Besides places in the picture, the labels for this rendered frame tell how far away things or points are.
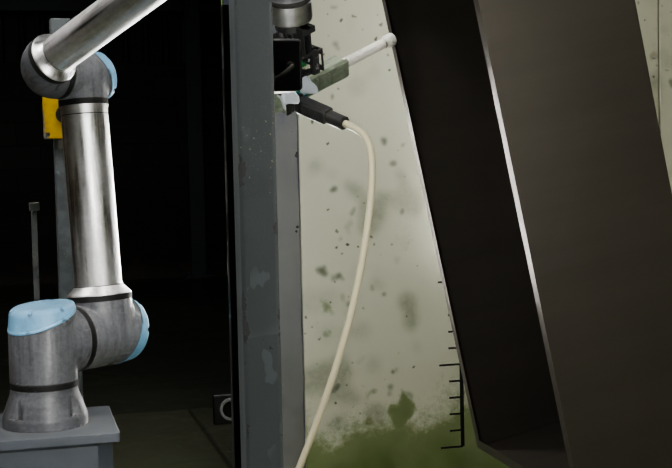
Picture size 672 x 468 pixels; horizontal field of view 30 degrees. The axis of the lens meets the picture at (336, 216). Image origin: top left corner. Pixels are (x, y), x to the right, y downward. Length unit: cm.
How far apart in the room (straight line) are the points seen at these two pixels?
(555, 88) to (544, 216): 27
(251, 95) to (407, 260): 214
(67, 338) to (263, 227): 128
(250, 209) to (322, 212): 202
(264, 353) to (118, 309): 133
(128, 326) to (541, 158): 103
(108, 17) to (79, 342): 73
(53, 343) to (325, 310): 108
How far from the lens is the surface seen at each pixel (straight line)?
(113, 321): 294
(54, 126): 367
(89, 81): 296
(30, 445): 278
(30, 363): 284
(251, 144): 161
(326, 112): 264
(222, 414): 362
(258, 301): 163
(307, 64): 265
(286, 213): 361
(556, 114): 266
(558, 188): 266
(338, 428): 373
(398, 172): 369
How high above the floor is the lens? 124
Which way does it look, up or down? 3 degrees down
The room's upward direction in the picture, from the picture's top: 1 degrees counter-clockwise
